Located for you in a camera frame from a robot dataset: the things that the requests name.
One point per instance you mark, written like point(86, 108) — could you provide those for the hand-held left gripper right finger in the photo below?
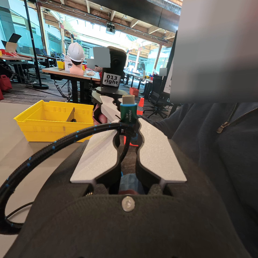
point(163, 161)

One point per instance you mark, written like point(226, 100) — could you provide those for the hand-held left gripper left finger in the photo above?
point(90, 161)

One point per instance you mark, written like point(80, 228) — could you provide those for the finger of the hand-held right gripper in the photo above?
point(96, 100)
point(109, 109)

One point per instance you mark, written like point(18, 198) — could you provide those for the yellow plastic bin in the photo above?
point(48, 125)

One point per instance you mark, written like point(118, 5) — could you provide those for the person's right forearm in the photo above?
point(169, 125)

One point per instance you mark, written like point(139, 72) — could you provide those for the person's right hand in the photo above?
point(100, 117)

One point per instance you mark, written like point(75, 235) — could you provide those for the orange traffic cone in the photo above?
point(140, 107)

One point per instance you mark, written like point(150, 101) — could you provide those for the wooden top office desk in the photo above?
point(72, 73)

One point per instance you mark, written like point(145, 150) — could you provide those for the mannequin head white helmet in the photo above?
point(75, 54)

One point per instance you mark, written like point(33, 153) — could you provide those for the black mesh office chair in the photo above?
point(157, 94)

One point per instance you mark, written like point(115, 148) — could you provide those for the small yellow bin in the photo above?
point(60, 64)

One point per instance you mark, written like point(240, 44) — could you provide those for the person's black top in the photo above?
point(225, 169)

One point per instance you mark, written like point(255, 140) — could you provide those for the black stand pole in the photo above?
point(32, 40)

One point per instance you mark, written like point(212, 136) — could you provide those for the long wooden work desk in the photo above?
point(16, 58)

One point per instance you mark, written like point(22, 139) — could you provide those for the red bag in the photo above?
point(4, 82)

